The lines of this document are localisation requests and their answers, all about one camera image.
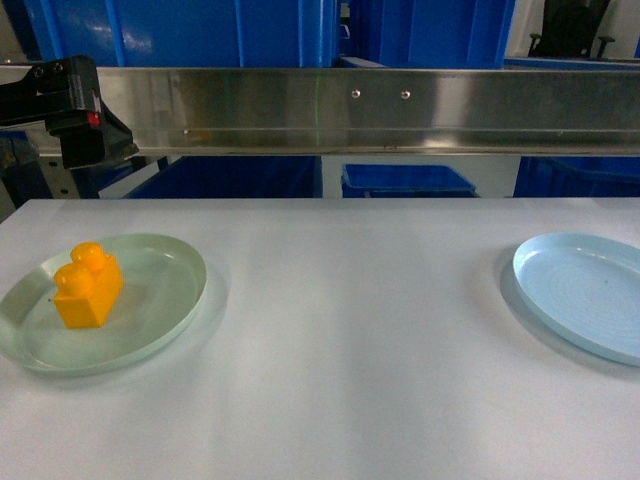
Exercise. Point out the blue bin lower left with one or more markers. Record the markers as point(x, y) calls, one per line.
point(235, 177)

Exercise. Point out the blue bin centre top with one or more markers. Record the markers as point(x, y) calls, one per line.
point(432, 34)

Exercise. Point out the small blue bin below rail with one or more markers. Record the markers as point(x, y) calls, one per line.
point(371, 181)

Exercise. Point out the black office chair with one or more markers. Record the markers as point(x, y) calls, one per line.
point(569, 29)

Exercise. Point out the light blue plate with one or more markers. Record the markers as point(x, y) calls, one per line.
point(585, 288)

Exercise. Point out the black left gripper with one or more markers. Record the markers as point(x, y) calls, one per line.
point(65, 95)

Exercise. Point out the large blue bin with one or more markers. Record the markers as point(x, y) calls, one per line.
point(188, 33)

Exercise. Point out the yellow toy block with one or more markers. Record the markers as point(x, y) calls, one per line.
point(87, 287)

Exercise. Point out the stainless steel rail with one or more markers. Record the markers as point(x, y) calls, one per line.
point(307, 111)

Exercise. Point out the blue bin lower right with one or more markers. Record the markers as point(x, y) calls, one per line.
point(591, 177)

